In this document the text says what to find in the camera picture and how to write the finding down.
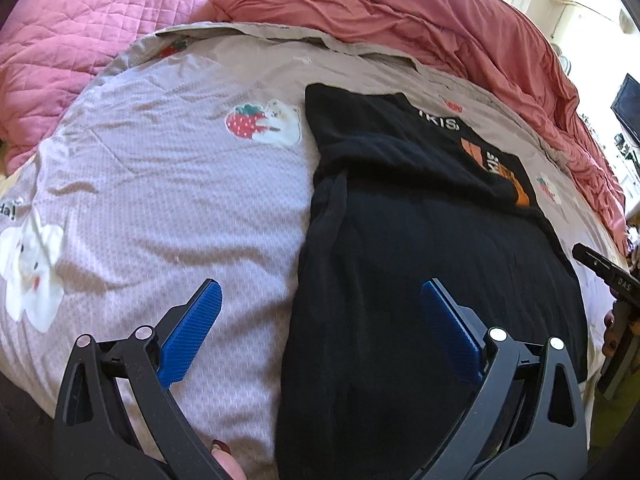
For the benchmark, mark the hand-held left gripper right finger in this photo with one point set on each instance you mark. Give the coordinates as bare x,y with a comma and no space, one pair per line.
450,335

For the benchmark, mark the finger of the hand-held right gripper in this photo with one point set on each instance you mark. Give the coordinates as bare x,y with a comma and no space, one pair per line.
595,260

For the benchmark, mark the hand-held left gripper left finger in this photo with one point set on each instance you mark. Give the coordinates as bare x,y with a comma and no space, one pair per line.
192,332

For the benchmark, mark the black t-shirt with orange print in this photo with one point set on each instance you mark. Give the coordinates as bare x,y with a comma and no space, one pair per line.
400,260

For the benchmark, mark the pile of clothes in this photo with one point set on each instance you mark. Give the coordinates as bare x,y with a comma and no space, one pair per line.
633,240

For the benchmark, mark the person's right hand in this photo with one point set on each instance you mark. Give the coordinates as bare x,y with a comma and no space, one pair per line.
609,335

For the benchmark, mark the person's yellow-green clothing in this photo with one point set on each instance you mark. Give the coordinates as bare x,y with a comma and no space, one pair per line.
610,425

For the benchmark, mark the cluttered white desk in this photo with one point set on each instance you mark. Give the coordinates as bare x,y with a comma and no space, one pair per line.
627,152

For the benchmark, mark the printed mauve bed sheet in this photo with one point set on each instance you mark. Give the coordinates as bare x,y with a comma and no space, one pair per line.
175,200

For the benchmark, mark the black flat screen monitor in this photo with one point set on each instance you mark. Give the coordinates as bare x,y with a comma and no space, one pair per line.
629,105

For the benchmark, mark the pink quilted blanket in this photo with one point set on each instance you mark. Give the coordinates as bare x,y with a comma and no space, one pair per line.
75,35

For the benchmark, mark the salmon pink duvet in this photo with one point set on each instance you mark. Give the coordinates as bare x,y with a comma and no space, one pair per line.
400,5

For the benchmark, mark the white curved metal frame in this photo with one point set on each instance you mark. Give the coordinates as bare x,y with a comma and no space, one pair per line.
565,60

